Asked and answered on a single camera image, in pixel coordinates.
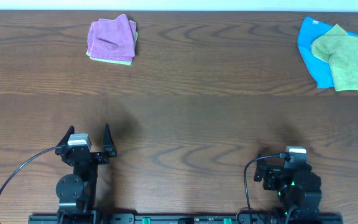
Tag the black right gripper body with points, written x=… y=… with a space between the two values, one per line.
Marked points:
x=272 y=181

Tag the blue cloth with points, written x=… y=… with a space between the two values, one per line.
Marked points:
x=310 y=30

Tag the folded light green cloth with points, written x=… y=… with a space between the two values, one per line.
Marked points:
x=126 y=61

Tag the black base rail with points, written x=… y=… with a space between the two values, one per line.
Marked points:
x=128 y=218

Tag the folded purple cloth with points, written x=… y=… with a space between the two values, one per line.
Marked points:
x=113 y=39

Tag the green microfibre cloth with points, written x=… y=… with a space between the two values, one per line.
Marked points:
x=340 y=50

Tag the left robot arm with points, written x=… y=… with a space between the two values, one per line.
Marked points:
x=77 y=191

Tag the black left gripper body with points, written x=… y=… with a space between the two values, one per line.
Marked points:
x=101 y=158

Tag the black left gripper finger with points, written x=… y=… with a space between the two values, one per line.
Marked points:
x=108 y=143
x=64 y=140

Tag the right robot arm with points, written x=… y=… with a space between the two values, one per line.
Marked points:
x=297 y=187

